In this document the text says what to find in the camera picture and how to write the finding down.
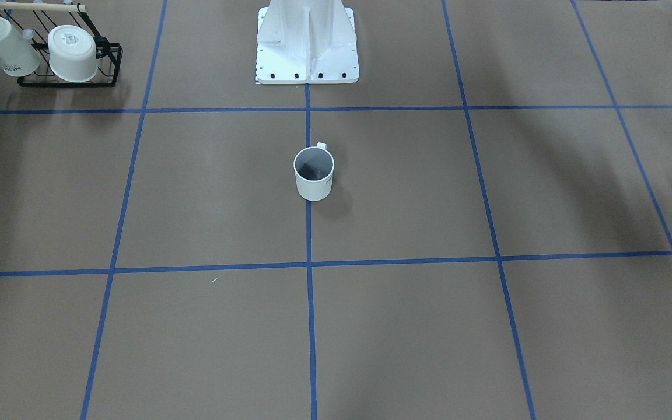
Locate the white pedestal column base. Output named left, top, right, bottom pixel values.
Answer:
left=254, top=1, right=360, bottom=85

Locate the white mug with handle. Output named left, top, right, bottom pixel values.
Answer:
left=293, top=142, right=335, bottom=202

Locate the white cup rack front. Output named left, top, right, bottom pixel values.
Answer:
left=47, top=26, right=98, bottom=83

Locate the white cup rack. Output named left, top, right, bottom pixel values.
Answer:
left=0, top=17, right=41, bottom=78
left=47, top=26, right=98, bottom=83

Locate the black wire cup rack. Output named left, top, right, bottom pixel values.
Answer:
left=0, top=1, right=124, bottom=89

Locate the white cup rack rear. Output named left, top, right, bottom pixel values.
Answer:
left=0, top=17, right=41, bottom=78

